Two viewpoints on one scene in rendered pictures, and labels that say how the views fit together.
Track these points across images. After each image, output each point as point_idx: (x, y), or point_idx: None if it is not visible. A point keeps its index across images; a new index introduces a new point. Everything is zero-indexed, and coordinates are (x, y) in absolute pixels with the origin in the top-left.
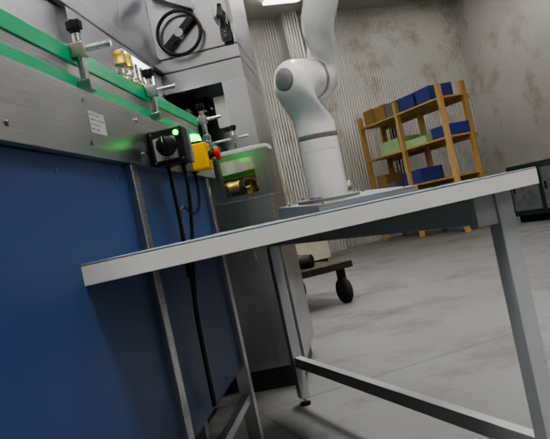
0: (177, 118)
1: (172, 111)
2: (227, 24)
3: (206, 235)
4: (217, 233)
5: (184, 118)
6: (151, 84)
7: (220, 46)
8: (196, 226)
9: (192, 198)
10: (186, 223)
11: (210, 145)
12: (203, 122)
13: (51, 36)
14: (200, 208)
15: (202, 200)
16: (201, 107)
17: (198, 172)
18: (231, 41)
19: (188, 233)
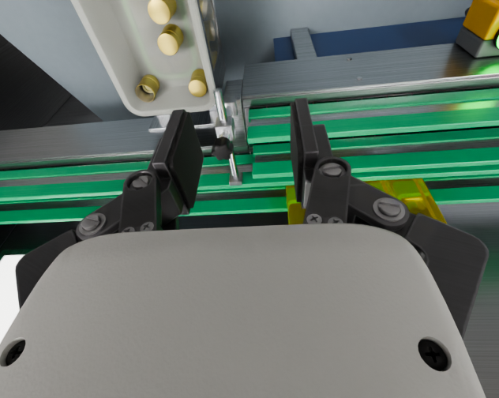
0: (438, 110)
1: (482, 110)
2: (350, 167)
3: (348, 30)
4: (306, 27)
5: (382, 117)
6: None
7: None
8: (403, 28)
9: (400, 45)
10: (456, 25)
11: (225, 96)
12: (234, 123)
13: (494, 378)
14: (358, 43)
15: (337, 50)
16: (229, 142)
17: (382, 52)
18: (191, 135)
19: (453, 20)
